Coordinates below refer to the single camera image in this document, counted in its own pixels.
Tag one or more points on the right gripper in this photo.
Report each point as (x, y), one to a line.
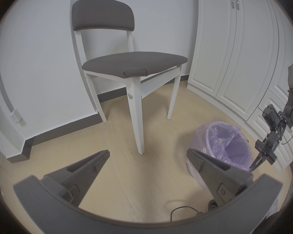
(269, 146)

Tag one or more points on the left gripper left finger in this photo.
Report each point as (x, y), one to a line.
(83, 173)

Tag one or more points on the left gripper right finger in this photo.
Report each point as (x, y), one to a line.
(217, 179)

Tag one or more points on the purple plastic bag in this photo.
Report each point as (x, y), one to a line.
(234, 147)

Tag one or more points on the white wardrobe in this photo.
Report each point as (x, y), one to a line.
(224, 57)

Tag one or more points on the grey padded white chair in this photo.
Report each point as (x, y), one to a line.
(127, 63)

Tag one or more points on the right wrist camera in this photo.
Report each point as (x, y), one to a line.
(270, 116)

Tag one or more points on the white wall socket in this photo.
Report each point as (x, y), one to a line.
(16, 117)

